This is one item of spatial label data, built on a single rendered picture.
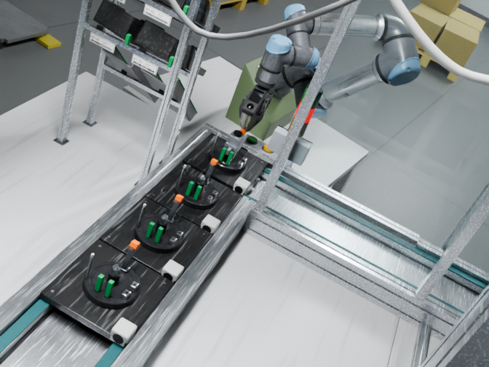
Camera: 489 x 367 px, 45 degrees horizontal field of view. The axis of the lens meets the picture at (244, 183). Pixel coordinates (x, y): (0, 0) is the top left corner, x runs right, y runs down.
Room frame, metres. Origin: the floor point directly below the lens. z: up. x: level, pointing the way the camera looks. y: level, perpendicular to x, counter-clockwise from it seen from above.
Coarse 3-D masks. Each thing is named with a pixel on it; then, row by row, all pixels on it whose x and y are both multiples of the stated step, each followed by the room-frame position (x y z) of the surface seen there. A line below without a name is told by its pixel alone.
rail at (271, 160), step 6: (204, 126) 1.93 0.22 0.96; (210, 126) 1.94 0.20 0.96; (216, 132) 1.92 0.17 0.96; (222, 132) 1.94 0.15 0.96; (246, 144) 1.92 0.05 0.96; (246, 150) 1.87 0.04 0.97; (252, 150) 1.90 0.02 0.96; (258, 150) 1.92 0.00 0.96; (258, 156) 1.88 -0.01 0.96; (264, 156) 1.90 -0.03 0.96; (270, 162) 1.87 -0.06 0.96; (270, 168) 1.86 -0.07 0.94
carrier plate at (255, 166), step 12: (204, 144) 1.79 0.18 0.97; (216, 144) 1.82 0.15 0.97; (192, 156) 1.69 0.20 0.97; (204, 156) 1.72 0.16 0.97; (252, 156) 1.85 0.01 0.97; (204, 168) 1.65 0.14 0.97; (216, 168) 1.68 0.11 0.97; (252, 168) 1.77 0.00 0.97; (264, 168) 1.81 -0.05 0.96; (216, 180) 1.63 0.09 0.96; (228, 180) 1.65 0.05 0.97; (252, 180) 1.70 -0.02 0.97
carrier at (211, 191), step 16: (176, 176) 1.55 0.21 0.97; (192, 176) 1.56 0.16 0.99; (176, 192) 1.46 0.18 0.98; (192, 192) 1.48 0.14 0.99; (208, 192) 1.51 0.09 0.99; (224, 192) 1.57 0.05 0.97; (192, 208) 1.43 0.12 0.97; (208, 208) 1.46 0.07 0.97; (224, 208) 1.49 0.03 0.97; (208, 224) 1.37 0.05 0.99
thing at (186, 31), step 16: (112, 0) 1.79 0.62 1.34; (192, 0) 1.57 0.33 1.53; (80, 16) 1.62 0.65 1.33; (192, 16) 1.57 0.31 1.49; (208, 16) 1.74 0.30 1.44; (80, 32) 1.62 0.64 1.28; (80, 48) 1.62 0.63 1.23; (176, 64) 1.57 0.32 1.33; (96, 80) 1.79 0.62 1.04; (176, 80) 1.58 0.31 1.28; (192, 80) 1.73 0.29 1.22; (96, 96) 1.79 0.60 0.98; (64, 112) 1.62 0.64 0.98; (160, 112) 1.57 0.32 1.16; (64, 128) 1.62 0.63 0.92; (160, 128) 1.57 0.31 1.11; (176, 128) 1.73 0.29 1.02; (64, 144) 1.62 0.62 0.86; (144, 176) 1.57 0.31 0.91
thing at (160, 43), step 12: (144, 24) 1.68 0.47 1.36; (144, 36) 1.66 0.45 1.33; (156, 36) 1.65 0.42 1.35; (168, 36) 1.65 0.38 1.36; (156, 48) 1.63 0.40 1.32; (168, 48) 1.63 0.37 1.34; (192, 48) 1.73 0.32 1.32; (168, 60) 1.62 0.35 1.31; (192, 60) 1.75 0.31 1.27; (204, 72) 1.85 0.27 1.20
